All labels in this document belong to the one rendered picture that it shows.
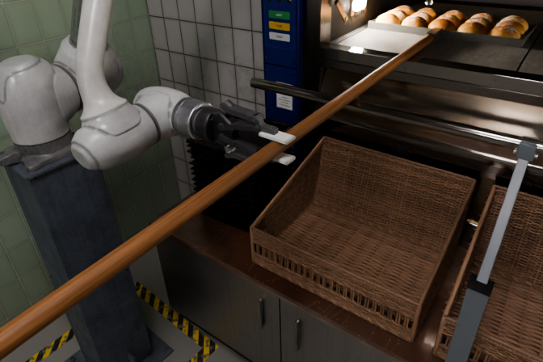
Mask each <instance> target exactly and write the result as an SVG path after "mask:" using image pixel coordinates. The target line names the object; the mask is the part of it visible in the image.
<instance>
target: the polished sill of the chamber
mask: <svg viewBox="0 0 543 362"><path fill-rule="evenodd" d="M398 54H399V53H389V52H383V51H378V50H372V49H366V48H357V47H351V46H346V45H340V44H330V43H328V44H325V45H323V46H322V47H320V58H325V59H329V60H334V61H343V62H347V63H352V64H357V65H366V66H371V67H376V68H380V67H381V66H382V65H384V64H385V63H386V62H388V61H390V60H391V59H393V58H394V57H396V56H397V55H398ZM394 71H399V72H404V73H408V74H417V75H423V76H427V77H432V78H441V79H446V80H450V81H455V82H464V83H469V84H474V85H479V86H488V87H492V88H497V89H502V90H507V91H515V92H520V93H525V94H530V95H539V96H543V75H539V74H528V73H523V72H517V71H512V70H506V69H496V68H491V67H485V66H480V65H469V64H464V63H458V62H453V61H442V60H437V59H431V58H426V57H416V56H413V57H411V58H410V59H408V60H407V61H405V62H404V63H402V64H401V65H400V66H399V67H398V68H396V69H395V70H394Z"/></svg>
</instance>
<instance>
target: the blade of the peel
mask: <svg viewBox="0 0 543 362"><path fill-rule="evenodd" d="M376 20H377V19H374V20H370V21H368V28H371V29H377V30H384V31H390V32H402V33H409V34H416V35H422V36H425V35H426V33H427V32H429V31H430V30H431V29H432V28H426V27H413V26H406V25H399V24H392V23H379V22H376ZM537 25H538V24H537V23H528V30H527V31H526V32H525V33H524V34H523V35H522V36H521V37H520V39H516V38H510V37H502V36H489V35H488V34H486V35H483V34H475V33H468V32H457V31H448V30H443V33H442V37H441V38H447V39H454V40H466V41H473V42H478V43H485V44H497V45H504V46H511V47H517V48H522V46H523V45H524V43H525V42H526V40H527V39H528V38H529V37H530V35H531V34H532V32H533V31H534V29H535V28H536V27H537Z"/></svg>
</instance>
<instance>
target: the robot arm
mask: <svg viewBox="0 0 543 362"><path fill-rule="evenodd" d="M113 2H114V0H73V5H72V17H71V29H70V35H69V36H67V37H66V38H65V39H64V40H63V41H62V42H61V45H60V48H59V49H58V51H57V55H56V56H55V58H54V60H53V63H52V64H49V62H47V61H46V60H45V59H43V58H41V57H37V56H32V55H19V56H15V57H10V58H7V59H6V60H4V61H2V62H1V63H0V115H1V117H2V121H3V123H4V125H5V127H6V130H7V132H8V133H9V134H10V136H11V140H12V142H13V145H11V146H8V147H6V148H5V149H4V150H3V153H4V154H2V155H0V166H8V165H11V164H15V163H21V164H22V165H23V166H25V167H26V169H27V171H28V172H33V171H36V170H39V169H40V168H41V167H43V166H46V165H48V164H50V163H52V162H55V161H57V160H60V159H62V158H65V157H67V156H69V155H71V154H72V155H73V156H74V157H75V159H76V160H77V161H78V162H79V163H80V164H81V165H82V166H84V167H85V168H86V169H89V170H108V169H111V168H114V167H117V166H120V165H122V164H124V163H126V162H129V161H131V160H132V159H134V158H136V157H138V156H139V155H141V154H143V153H144V152H145V151H146V150H147V149H148V148H150V147H151V146H152V145H154V144H156V143H157V142H159V141H162V140H164V139H167V138H169V137H175V136H177V135H178V134H180V135H182V136H185V137H190V138H192V139H194V140H197V141H200V140H203V139H204V140H206V141H210V142H216V143H219V144H220V145H221V146H223V147H225V151H226V154H225V158H234V159H237V160H239V161H244V160H246V159H247V158H249V157H250V156H251V155H252V154H254V153H256V152H257V151H259V150H260V149H262V148H261V147H260V146H258V145H256V144H254V143H253V142H251V141H248V140H247V139H246V138H244V136H243V135H241V134H240V133H238V130H242V131H252V132H256V133H257V132H259V131H260V132H259V136H260V137H264V138H267V139H270V140H273V141H277V142H279V143H282V144H285V145H288V144H289V143H290V142H292V141H294V140H295V139H296V137H295V136H293V135H291V134H287V133H283V132H280V131H278V128H277V127H275V126H272V125H269V124H266V123H265V122H264V121H263V118H264V115H263V113H260V112H256V111H253V110H251V109H248V108H245V107H241V106H238V105H236V104H235V103H233V102H232V101H230V100H229V99H228V100H226V101H225V102H223V103H220V108H221V110H220V109H217V108H214V107H213V106H212V105H211V104H210V103H207V102H204V101H201V100H198V99H195V98H191V97H190V96H189V95H187V94H185V93H183V92H182V91H179V90H175V89H172V88H168V87H164V86H150V87H146V88H144V89H142V90H140V91H139V92H138V93H137V94H136V96H135V98H134V100H133V104H132V105H131V104H130V103H129V102H128V100H127V99H124V98H121V97H119V96H118V95H115V94H114V92H115V91H116V90H117V88H118V87H119V86H120V84H121V82H122V79H123V76H124V69H123V66H122V63H121V61H120V59H119V58H118V56H117V55H116V54H115V50H114V49H113V47H112V46H111V45H110V44H109V43H108V41H107V38H108V32H109V27H110V22H111V16H112V8H113ZM81 110H83V112H82V116H81V118H80V119H81V122H82V126H81V128H80V129H79V130H78V131H77V132H76V133H75V134H74V135H73V133H72V131H71V129H70V126H69V121H68V120H70V119H71V118H72V117H73V116H74V114H75V113H76V112H78V111H81ZM231 115H233V116H236V117H239V118H242V119H244V120H240V119H234V118H233V117H232V116H231ZM230 145H232V146H233V147H231V146H230ZM235 146H236V147H238V148H239V149H236V147H235Z"/></svg>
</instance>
